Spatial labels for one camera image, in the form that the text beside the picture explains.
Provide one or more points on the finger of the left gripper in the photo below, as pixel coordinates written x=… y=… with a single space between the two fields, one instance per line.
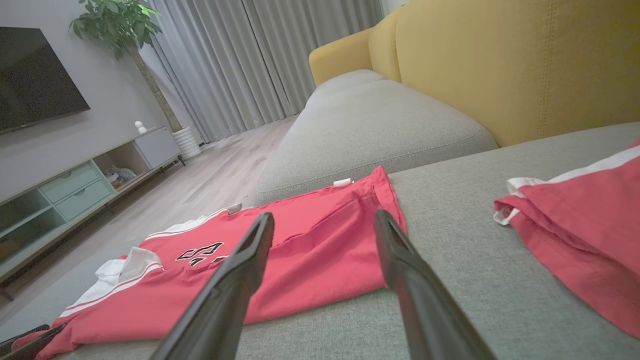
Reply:
x=22 y=336
x=35 y=347

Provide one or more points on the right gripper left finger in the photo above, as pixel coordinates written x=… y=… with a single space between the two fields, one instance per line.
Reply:
x=225 y=305

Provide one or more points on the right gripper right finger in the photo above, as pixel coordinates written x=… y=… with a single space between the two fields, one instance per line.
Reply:
x=425 y=310

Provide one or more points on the red basketball jersey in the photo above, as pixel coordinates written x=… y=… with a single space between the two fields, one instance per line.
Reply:
x=310 y=240

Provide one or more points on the red shorts with white band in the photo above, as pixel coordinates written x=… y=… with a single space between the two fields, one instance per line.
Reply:
x=585 y=225

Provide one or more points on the large grey sofa seat cushion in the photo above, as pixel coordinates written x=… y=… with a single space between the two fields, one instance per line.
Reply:
x=475 y=250

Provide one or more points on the pale green tv cabinet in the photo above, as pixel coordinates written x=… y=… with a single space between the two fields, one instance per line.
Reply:
x=75 y=192

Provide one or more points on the white ribbed plant pot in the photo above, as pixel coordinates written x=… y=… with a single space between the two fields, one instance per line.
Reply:
x=187 y=142

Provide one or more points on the toys on cabinet shelf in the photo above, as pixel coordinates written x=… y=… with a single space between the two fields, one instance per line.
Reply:
x=119 y=176

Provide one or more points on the small white figurine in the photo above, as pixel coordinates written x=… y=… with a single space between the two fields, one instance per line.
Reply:
x=140 y=127

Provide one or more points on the grey curtain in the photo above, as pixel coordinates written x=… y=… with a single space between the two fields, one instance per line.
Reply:
x=240 y=60

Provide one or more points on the black flat television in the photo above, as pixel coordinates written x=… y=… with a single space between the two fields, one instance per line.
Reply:
x=35 y=80

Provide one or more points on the yellow sofa backrest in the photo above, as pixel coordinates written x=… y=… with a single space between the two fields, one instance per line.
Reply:
x=500 y=60

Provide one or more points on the green potted tree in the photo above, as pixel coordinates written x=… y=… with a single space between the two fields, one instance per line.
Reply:
x=120 y=22

